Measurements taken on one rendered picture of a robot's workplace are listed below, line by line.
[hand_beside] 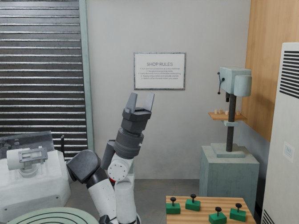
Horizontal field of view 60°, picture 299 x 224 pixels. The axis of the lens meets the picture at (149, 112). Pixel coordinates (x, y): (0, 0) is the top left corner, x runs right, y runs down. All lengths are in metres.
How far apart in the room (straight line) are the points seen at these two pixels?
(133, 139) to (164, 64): 2.47
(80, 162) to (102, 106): 2.37
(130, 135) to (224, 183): 1.95
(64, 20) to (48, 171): 2.55
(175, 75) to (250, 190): 1.56
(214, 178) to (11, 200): 1.99
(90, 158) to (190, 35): 2.49
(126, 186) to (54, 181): 0.26
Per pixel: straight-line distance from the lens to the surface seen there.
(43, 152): 0.94
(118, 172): 0.86
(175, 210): 2.12
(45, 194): 1.02
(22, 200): 1.02
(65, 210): 0.48
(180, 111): 3.37
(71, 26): 3.36
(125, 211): 0.96
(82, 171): 1.04
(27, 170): 1.00
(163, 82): 3.26
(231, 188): 2.74
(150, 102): 0.88
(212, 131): 3.52
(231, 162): 2.63
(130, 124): 0.81
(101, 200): 1.04
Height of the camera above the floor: 1.77
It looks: 14 degrees down
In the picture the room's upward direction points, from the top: straight up
